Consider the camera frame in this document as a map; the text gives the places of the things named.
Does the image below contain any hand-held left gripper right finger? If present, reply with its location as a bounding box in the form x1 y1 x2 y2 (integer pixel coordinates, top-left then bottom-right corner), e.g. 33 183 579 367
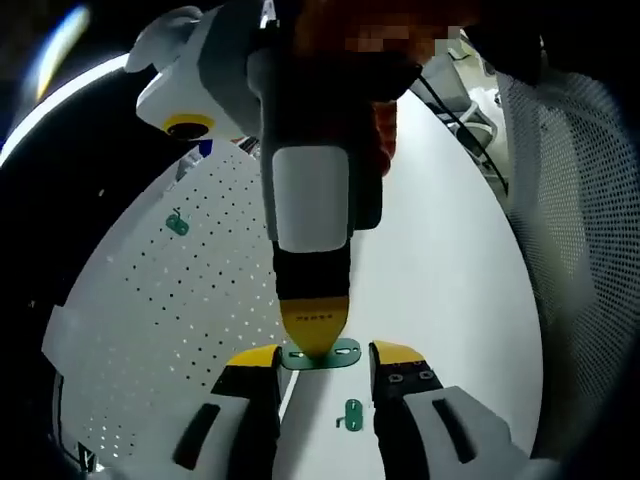
368 339 539 480

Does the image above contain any grey mesh office chair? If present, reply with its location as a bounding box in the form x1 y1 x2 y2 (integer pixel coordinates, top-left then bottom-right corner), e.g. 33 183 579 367
479 29 640 464

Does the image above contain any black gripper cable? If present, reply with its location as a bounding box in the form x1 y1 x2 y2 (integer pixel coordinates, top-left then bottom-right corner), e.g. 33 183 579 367
413 73 509 194

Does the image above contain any white background office chair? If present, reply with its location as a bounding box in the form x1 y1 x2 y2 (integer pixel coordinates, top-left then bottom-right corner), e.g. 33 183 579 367
449 92 502 166

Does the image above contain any person's right hand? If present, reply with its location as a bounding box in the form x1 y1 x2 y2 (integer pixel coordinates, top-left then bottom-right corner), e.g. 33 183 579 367
293 0 479 179

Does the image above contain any green hook assembly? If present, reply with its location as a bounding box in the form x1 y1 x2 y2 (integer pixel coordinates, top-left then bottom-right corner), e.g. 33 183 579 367
335 397 364 433
165 206 192 237

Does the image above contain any green slotted metal plate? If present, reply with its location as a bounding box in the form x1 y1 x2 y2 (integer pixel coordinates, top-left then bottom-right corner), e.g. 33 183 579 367
279 337 363 373

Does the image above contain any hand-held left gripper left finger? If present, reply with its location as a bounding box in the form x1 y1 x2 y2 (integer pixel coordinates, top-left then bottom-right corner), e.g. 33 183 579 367
139 343 282 480

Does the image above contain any white perforated mounting plate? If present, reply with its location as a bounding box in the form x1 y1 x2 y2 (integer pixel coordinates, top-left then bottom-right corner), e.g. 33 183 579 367
42 139 302 474

